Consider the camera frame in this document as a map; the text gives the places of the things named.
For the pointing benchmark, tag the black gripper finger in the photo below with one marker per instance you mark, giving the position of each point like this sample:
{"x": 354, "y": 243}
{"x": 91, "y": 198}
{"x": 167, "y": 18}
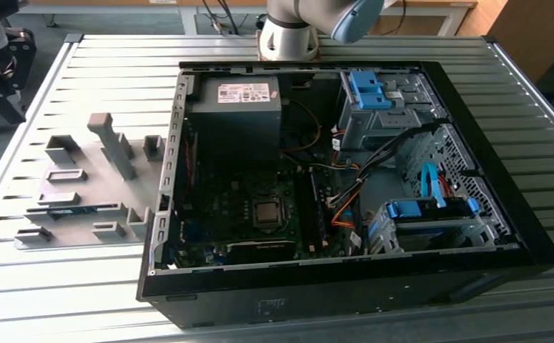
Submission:
{"x": 18, "y": 71}

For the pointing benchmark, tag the blue-green RAM stick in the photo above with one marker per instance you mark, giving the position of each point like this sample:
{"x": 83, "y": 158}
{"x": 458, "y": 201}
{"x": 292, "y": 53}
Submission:
{"x": 71, "y": 212}

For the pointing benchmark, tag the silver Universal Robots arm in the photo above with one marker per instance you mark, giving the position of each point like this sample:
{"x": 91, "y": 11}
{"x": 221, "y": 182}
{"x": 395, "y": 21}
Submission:
{"x": 288, "y": 39}

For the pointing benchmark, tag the black installed RAM stick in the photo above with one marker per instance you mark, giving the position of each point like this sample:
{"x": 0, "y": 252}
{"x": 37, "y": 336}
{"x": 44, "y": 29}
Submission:
{"x": 318, "y": 211}

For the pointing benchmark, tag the grey parts rack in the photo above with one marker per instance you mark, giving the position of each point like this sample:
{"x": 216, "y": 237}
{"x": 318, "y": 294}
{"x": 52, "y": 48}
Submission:
{"x": 91, "y": 178}

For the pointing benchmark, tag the grey power supply unit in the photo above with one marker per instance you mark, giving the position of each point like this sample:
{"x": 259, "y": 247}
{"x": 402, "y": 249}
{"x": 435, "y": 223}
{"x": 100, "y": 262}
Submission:
{"x": 237, "y": 118}

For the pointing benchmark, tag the green motherboard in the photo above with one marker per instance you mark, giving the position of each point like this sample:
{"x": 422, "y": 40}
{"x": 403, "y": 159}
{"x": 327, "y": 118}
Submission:
{"x": 219, "y": 214}

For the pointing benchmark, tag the silver CPU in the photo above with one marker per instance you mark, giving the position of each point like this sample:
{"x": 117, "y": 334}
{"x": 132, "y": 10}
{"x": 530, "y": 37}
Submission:
{"x": 267, "y": 212}

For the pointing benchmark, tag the black graphics card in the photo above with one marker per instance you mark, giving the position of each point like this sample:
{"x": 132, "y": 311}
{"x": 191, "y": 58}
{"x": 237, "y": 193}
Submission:
{"x": 258, "y": 252}

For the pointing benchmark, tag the blue empty drive carrier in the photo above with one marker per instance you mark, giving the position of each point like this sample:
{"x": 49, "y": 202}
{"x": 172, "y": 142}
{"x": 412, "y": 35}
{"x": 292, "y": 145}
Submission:
{"x": 367, "y": 89}

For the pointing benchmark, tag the grey metal drive cage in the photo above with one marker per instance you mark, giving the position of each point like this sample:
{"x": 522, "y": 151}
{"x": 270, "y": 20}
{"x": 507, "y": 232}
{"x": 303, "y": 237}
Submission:
{"x": 391, "y": 125}

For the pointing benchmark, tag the black open PC case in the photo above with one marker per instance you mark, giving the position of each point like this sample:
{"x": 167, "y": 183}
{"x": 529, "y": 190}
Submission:
{"x": 304, "y": 296}

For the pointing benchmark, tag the white-framed wooden desk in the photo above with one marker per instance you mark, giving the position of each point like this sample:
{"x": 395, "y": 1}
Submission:
{"x": 428, "y": 10}

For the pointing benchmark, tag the hard disk in blue carrier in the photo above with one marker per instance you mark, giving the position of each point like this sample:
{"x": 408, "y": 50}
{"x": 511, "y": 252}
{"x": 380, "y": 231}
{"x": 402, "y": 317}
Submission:
{"x": 404, "y": 209}

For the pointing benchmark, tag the grey metal disk bay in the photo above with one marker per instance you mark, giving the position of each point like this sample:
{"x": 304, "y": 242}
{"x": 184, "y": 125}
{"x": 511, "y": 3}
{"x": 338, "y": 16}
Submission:
{"x": 438, "y": 232}

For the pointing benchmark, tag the brown wooden cabinet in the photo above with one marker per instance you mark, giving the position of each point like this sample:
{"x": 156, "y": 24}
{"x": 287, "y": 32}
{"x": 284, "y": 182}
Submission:
{"x": 534, "y": 35}

